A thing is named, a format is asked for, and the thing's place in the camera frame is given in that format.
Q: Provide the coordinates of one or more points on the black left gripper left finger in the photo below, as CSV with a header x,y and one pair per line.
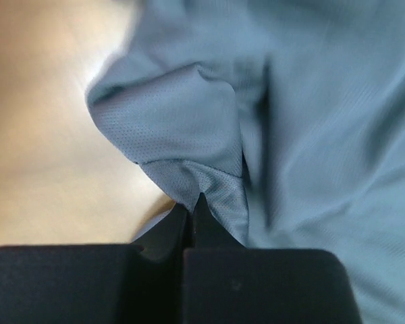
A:
x,y
96,283

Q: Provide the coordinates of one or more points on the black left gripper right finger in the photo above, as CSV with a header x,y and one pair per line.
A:
x,y
224,282

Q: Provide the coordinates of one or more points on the grey t-shirt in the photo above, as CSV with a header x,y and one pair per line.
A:
x,y
289,116

